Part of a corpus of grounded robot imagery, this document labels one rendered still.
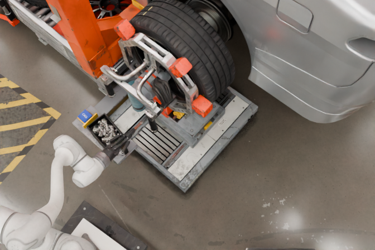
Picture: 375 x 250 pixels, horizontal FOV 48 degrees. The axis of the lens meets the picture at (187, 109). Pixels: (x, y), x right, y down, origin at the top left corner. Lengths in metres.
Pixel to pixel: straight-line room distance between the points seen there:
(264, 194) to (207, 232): 0.47
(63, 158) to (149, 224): 1.01
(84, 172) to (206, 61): 0.84
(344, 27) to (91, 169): 1.38
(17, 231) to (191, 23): 1.24
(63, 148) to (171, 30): 0.80
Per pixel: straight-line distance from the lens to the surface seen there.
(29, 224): 1.84
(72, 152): 2.21
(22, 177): 3.31
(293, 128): 3.21
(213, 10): 2.44
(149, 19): 2.22
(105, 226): 2.71
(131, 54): 2.52
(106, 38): 2.70
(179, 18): 2.19
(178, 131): 2.99
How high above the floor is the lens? 2.89
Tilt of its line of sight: 64 degrees down
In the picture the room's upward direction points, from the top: 6 degrees counter-clockwise
